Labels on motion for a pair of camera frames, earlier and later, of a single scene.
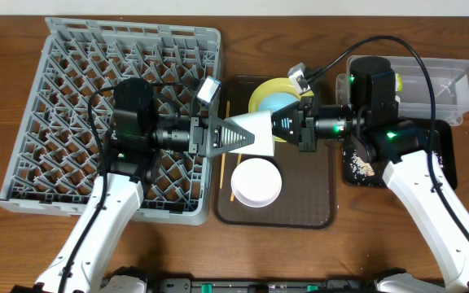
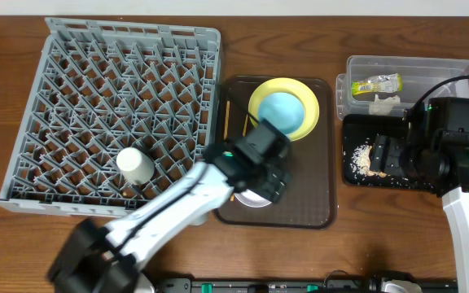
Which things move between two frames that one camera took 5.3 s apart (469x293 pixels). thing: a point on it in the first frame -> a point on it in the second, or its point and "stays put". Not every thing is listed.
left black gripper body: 196,136 -> 273,181
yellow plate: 275,85 stays put
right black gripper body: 307,124 -> 387,155
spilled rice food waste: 359,168 stays put
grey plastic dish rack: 55,163 stays put
